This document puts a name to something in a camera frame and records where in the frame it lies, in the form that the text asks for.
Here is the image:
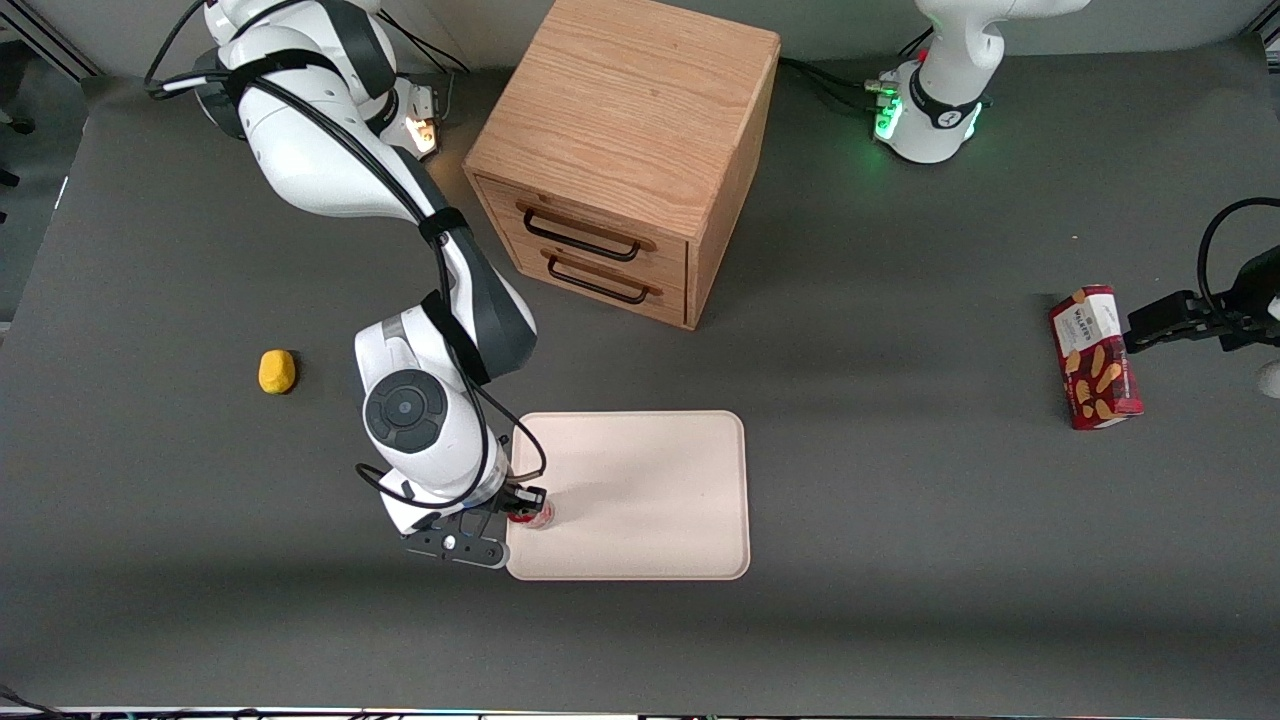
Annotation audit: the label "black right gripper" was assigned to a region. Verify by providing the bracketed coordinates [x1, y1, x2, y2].
[445, 484, 549, 536]

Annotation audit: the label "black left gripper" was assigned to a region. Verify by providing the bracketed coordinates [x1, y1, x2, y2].
[1125, 248, 1280, 354]

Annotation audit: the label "beige rectangular tray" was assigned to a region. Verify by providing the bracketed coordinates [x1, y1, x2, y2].
[504, 410, 751, 582]

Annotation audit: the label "red cookie box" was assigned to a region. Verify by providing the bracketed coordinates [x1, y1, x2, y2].
[1048, 285, 1145, 431]

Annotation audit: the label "wooden two-drawer cabinet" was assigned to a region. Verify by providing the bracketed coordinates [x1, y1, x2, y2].
[462, 0, 781, 331]

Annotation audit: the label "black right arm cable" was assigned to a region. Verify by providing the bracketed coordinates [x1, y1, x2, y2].
[145, 0, 549, 513]

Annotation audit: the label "black looped gripper cable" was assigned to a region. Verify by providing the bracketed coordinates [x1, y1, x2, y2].
[1197, 197, 1280, 306]

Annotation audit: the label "black wood drawer handle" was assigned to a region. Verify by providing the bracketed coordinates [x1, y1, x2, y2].
[541, 250, 663, 305]
[516, 202, 658, 263]

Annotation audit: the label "black left arm base cables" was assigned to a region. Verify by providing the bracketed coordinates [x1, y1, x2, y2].
[780, 28, 936, 116]

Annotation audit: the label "black arm base cables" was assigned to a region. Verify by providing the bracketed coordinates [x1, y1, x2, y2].
[780, 28, 936, 116]
[385, 15, 471, 77]

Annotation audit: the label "black right arm base cables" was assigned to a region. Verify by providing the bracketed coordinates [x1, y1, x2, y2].
[385, 15, 471, 77]

